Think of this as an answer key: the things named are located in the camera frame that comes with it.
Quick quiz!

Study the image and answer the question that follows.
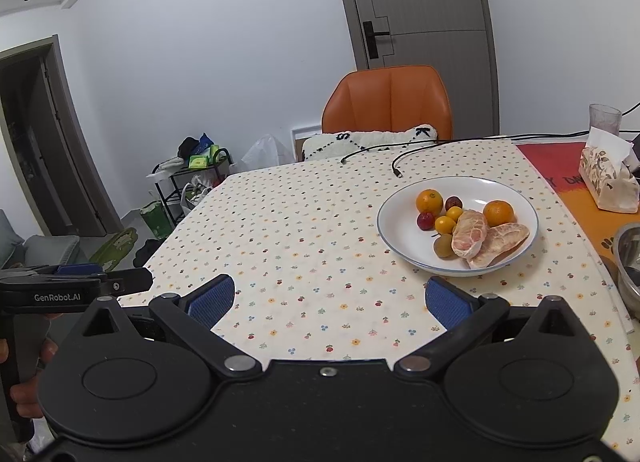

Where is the green-brown round fruit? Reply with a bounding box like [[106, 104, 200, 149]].
[[434, 234, 456, 259]]

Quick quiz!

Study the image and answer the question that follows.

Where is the peeled pomelo segment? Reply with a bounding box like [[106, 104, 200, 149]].
[[452, 211, 488, 259], [468, 222, 529, 269]]

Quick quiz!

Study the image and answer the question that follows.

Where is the small yellow kumquat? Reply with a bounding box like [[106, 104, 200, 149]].
[[446, 206, 463, 221]]

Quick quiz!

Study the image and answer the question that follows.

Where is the large orange tangerine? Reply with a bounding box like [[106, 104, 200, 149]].
[[483, 200, 515, 227]]

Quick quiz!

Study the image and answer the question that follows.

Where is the dark red jujube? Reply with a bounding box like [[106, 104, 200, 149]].
[[445, 196, 463, 211]]

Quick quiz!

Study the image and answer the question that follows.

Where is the person's left hand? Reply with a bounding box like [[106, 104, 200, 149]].
[[1, 313, 61, 420]]

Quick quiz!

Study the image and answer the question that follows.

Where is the grey sofa cushion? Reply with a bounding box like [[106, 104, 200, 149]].
[[24, 235, 87, 267]]

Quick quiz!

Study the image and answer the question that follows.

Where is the peeled pomelo segment on plate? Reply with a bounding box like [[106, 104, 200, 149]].
[[468, 222, 529, 269]]

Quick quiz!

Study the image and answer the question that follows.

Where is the white plate blue rim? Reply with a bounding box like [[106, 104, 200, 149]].
[[376, 176, 539, 277]]

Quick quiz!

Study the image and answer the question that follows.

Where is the small kumquat on plate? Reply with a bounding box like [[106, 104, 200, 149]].
[[434, 216, 457, 235]]

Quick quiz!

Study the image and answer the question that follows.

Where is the green paper bag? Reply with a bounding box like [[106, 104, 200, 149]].
[[140, 201, 174, 240]]

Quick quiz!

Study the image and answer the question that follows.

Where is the floral tablecloth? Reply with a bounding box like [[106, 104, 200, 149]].
[[129, 140, 639, 460]]

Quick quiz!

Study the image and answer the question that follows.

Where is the black metal shelf rack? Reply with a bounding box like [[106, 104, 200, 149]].
[[146, 144, 233, 227]]

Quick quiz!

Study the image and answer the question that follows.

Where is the white plastic bag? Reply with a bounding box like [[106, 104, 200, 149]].
[[240, 135, 295, 171]]

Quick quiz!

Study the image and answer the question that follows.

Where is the stainless steel bowl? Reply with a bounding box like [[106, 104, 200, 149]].
[[613, 222, 640, 319]]

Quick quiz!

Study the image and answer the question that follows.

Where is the red orange table mat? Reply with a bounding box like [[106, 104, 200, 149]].
[[518, 142, 639, 261]]

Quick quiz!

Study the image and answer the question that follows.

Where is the white framed board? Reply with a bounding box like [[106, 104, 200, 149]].
[[291, 125, 321, 162]]

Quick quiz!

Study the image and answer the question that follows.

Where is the white fluffy cushion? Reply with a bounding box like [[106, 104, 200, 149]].
[[300, 125, 438, 162]]

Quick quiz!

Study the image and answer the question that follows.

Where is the tissue box floral cover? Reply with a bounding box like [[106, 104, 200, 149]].
[[578, 127, 639, 214]]

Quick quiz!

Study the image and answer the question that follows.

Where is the orange leather chair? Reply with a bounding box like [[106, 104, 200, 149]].
[[321, 65, 452, 140]]

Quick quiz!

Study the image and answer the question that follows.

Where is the clear drinking glass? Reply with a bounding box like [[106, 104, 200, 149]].
[[589, 103, 623, 136]]

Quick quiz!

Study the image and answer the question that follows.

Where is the grey door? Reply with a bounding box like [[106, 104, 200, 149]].
[[343, 0, 500, 137]]

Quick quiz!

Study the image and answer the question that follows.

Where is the black usb cable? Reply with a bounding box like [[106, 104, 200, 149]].
[[339, 128, 640, 165]]

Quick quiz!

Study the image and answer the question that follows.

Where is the black door handle lock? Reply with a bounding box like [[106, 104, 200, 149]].
[[362, 21, 390, 60]]

